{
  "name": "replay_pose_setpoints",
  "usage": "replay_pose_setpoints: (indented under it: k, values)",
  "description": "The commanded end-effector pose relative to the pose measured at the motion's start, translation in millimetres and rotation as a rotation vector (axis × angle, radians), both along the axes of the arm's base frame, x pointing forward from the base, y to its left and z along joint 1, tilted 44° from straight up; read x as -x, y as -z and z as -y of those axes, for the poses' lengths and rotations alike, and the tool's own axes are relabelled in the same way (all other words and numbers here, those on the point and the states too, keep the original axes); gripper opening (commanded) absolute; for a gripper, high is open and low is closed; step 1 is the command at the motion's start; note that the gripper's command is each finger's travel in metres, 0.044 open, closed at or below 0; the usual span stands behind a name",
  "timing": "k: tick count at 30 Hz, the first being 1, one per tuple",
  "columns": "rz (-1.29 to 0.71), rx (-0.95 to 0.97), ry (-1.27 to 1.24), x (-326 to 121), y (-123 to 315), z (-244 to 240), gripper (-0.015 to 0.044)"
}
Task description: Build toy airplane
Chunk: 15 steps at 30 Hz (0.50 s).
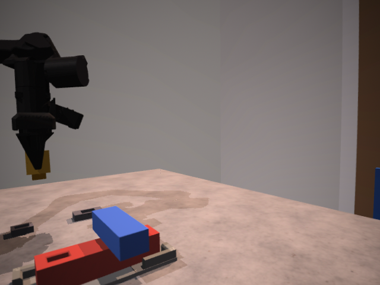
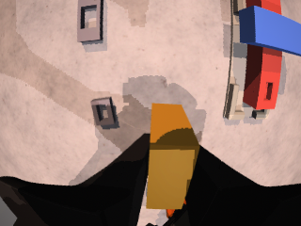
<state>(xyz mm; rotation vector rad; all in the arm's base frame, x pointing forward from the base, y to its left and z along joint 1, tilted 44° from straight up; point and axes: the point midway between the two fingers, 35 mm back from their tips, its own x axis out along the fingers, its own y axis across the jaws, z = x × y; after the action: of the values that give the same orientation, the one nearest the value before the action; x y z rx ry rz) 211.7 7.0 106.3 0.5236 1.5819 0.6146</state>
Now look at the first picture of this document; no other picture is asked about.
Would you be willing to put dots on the red rectangular block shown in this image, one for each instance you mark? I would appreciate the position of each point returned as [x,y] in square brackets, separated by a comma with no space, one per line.
[78,264]

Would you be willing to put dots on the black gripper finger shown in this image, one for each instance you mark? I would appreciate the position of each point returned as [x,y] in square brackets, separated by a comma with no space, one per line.
[34,146]

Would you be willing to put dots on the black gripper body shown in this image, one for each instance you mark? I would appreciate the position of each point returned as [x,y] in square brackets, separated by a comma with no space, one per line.
[33,115]

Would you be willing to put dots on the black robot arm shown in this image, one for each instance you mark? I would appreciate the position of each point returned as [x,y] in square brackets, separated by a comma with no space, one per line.
[36,63]

